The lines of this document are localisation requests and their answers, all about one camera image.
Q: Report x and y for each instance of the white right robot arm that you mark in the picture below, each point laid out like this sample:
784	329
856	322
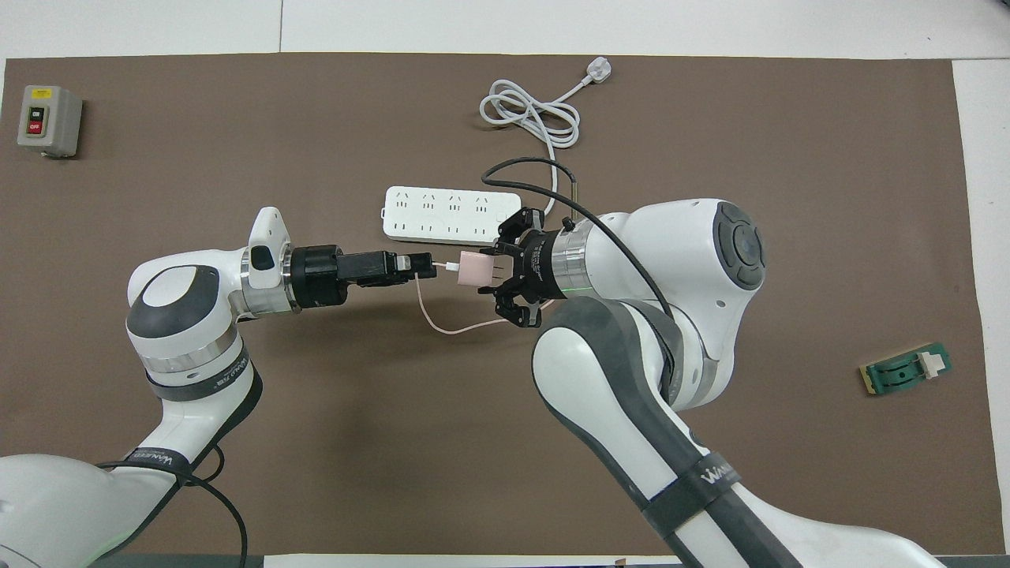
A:
678	252

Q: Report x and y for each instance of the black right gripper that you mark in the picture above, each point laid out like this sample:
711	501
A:
536	268

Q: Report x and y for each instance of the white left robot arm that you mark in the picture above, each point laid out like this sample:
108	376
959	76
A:
181	315

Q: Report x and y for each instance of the white power strip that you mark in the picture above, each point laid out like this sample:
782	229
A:
442	213

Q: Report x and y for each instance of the grey on-off switch box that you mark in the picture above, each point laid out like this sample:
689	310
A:
49	120

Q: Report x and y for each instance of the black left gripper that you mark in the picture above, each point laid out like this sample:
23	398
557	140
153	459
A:
316	276

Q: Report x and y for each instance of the green knife switch block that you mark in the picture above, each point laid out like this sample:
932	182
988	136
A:
903	371

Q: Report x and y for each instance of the brown table mat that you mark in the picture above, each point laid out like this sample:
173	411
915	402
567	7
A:
828	197

